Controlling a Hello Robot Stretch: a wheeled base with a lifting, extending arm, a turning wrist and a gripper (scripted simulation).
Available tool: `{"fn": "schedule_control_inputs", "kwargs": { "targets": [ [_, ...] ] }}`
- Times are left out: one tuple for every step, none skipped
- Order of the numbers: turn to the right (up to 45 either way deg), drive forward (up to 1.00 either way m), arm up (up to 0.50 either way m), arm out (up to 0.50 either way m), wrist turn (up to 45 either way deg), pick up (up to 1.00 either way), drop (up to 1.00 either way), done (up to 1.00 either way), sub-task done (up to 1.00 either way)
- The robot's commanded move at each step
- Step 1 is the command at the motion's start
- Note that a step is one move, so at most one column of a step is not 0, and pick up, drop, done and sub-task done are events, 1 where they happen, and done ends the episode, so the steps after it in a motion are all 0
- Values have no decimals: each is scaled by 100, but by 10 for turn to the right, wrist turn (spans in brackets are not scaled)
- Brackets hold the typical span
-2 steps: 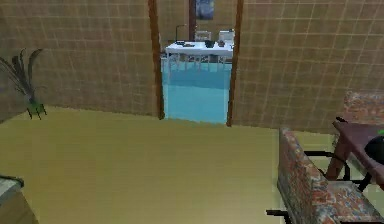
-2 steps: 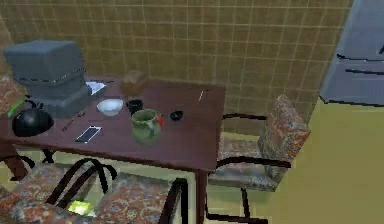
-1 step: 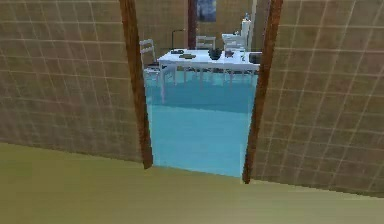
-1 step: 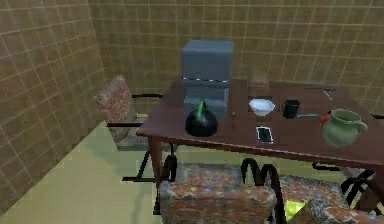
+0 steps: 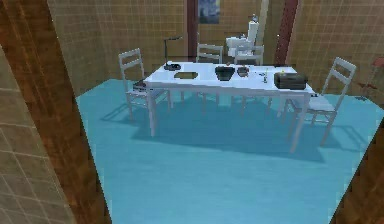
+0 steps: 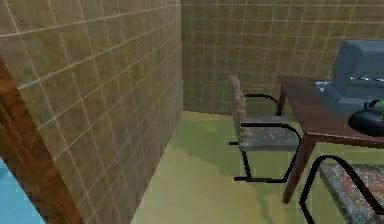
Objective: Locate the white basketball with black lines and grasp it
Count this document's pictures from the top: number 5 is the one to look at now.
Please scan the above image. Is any black box appliance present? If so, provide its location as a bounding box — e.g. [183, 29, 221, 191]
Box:
[273, 71, 309, 91]

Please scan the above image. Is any white toilet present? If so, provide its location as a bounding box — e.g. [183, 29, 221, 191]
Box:
[225, 13, 261, 58]

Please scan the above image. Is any olive flat tray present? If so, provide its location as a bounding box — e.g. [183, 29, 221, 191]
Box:
[173, 71, 199, 80]

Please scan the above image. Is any black desk lamp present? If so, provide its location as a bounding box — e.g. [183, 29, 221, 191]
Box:
[162, 35, 183, 72]

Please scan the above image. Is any white dining table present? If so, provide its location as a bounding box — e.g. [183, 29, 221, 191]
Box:
[143, 61, 316, 154]

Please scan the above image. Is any white slatted chair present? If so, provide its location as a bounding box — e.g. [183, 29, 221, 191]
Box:
[233, 45, 265, 66]
[118, 48, 173, 121]
[195, 43, 224, 64]
[277, 56, 357, 148]

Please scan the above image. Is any framed blue wall picture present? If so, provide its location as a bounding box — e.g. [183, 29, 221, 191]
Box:
[198, 0, 221, 25]

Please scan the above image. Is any black bowl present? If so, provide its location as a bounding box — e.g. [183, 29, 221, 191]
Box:
[214, 66, 236, 82]

